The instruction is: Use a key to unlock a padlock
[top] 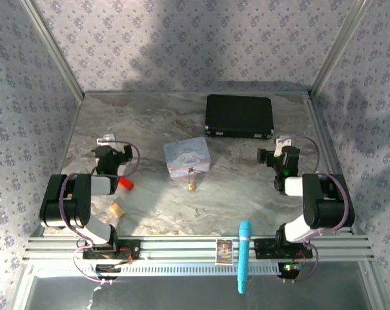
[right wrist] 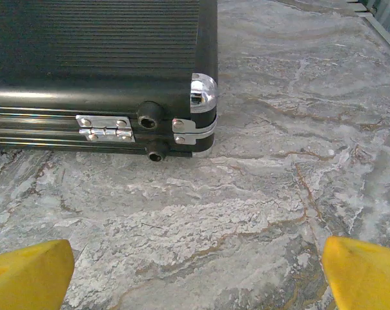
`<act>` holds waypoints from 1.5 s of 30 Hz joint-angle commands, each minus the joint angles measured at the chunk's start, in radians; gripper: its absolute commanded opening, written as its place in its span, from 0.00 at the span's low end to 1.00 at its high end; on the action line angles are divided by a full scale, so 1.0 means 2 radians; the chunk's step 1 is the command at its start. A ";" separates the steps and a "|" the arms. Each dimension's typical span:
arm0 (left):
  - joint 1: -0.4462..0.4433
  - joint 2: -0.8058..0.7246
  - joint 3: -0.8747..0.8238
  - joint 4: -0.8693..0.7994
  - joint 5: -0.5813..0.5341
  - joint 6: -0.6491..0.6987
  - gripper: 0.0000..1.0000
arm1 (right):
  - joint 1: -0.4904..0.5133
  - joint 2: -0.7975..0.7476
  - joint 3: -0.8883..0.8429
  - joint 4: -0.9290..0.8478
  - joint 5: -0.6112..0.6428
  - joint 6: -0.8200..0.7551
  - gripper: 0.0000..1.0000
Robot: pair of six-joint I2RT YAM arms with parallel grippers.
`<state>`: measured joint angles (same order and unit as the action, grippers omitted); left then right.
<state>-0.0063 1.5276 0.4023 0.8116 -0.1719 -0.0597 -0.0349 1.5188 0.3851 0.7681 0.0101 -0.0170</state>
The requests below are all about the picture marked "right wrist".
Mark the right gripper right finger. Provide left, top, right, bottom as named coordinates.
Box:
left=321, top=236, right=390, bottom=310

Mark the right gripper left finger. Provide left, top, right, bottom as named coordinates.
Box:
left=0, top=239, right=76, bottom=310

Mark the black ribbed hard case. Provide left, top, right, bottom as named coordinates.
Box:
left=0, top=0, right=219, bottom=162

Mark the aluminium side frame rail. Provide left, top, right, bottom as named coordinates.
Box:
left=352, top=0, right=390, bottom=59

